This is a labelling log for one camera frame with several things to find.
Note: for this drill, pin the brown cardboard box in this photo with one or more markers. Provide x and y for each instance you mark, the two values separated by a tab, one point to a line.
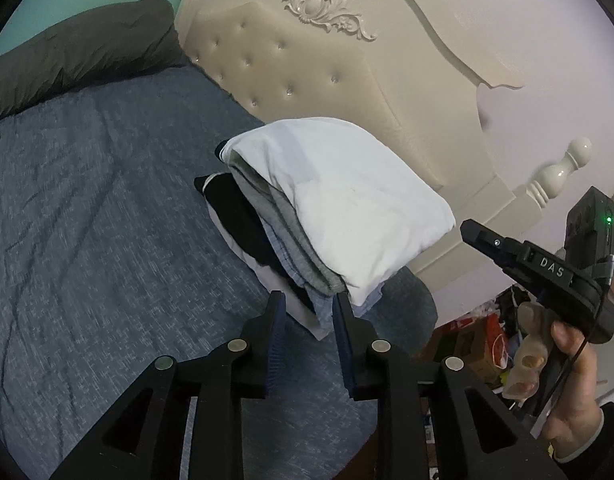
479	345

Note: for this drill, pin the person's right hand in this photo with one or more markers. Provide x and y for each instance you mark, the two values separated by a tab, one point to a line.
577	400

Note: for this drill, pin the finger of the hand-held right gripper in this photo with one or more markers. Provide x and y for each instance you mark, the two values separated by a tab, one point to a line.
492	247

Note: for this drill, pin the white polo shirt black collar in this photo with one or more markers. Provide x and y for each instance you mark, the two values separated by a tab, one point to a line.
352	195

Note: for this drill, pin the person's right forearm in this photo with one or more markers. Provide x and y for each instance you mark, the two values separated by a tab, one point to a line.
602	442

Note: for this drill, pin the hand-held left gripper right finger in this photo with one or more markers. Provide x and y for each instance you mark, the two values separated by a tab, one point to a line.
343	340

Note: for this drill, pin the stack of folded clothes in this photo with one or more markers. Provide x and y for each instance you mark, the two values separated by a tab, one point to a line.
267	240

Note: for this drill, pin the cream tufted headboard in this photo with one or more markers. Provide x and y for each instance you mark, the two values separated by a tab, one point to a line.
347	85

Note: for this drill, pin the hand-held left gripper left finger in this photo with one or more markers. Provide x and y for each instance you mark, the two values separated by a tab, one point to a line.
276	345

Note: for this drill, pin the blue patterned bed cover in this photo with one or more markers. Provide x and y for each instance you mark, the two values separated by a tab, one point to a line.
97	235

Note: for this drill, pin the dark grey rolled duvet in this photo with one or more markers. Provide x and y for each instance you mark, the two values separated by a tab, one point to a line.
77	55

